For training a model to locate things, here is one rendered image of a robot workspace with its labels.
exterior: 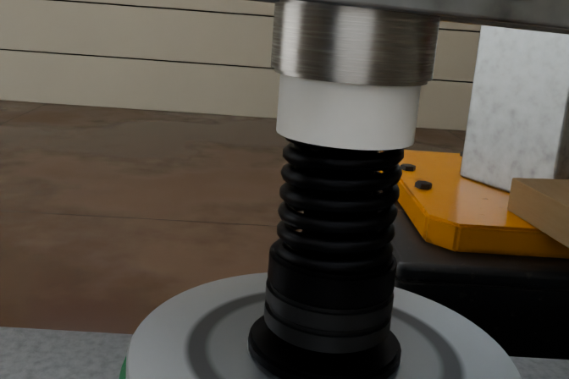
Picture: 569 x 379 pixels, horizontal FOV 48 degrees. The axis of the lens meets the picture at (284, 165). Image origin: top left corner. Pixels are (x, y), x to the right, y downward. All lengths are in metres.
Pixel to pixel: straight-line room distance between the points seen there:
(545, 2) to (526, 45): 0.79
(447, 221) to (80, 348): 0.57
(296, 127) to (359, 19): 0.06
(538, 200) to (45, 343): 0.66
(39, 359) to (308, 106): 0.27
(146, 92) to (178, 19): 0.79
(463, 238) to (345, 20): 0.65
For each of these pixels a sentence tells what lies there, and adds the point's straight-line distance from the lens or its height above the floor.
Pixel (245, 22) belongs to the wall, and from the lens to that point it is 6.32.
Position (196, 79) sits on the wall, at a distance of 6.38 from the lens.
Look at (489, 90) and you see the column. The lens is 1.12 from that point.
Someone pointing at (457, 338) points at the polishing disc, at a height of 0.86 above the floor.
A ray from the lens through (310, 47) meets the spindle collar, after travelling 0.29.
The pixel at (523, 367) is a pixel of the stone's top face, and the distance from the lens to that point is 0.51.
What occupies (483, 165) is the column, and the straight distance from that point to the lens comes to 1.13.
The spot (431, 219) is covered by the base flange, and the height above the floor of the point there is 0.78.
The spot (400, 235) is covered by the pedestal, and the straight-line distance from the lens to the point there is 0.94.
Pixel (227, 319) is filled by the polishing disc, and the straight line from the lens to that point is 0.39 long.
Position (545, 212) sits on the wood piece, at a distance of 0.91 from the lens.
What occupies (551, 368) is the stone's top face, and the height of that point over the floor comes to 0.80.
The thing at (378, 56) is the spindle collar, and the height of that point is 1.02.
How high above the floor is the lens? 1.04
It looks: 14 degrees down
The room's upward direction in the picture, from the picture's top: 4 degrees clockwise
